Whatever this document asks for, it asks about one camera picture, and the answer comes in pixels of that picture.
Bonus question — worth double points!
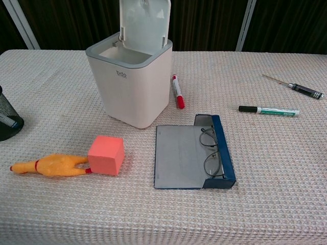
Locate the white desktop trash bin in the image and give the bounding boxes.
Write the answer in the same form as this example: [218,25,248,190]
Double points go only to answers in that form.
[85,38,173,129]

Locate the white appliance lid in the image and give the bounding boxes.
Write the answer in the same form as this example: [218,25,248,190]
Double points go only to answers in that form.
[119,0,171,53]

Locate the red marker pen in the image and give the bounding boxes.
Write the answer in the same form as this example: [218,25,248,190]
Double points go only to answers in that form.
[171,74,185,110]

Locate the blue glasses case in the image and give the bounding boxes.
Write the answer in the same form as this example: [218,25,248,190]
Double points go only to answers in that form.
[153,114,236,190]

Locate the pink foam cube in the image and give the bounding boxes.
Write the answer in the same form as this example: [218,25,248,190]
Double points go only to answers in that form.
[87,135,125,177]

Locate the beige waffle tablecloth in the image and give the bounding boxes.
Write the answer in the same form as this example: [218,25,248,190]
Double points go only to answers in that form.
[0,49,327,245]

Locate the green white marker pen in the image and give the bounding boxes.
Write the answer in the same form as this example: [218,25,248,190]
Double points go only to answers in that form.
[238,105,300,117]

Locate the yellow rubber chicken toy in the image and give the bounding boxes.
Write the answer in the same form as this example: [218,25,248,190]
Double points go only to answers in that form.
[10,153,92,178]

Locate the dark curtain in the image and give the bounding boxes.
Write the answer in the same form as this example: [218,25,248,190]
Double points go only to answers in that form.
[0,0,327,55]

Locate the black mesh pen holder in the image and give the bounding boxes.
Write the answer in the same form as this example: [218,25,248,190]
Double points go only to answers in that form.
[0,85,25,141]

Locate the thin metal frame glasses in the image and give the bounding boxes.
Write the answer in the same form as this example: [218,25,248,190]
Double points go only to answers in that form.
[199,125,226,178]

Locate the white metal frame post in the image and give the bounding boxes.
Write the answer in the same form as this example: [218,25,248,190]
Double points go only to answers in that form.
[235,0,257,52]
[3,0,41,50]

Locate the black handled screwdriver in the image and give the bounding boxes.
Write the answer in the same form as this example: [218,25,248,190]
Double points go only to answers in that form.
[262,73,325,100]

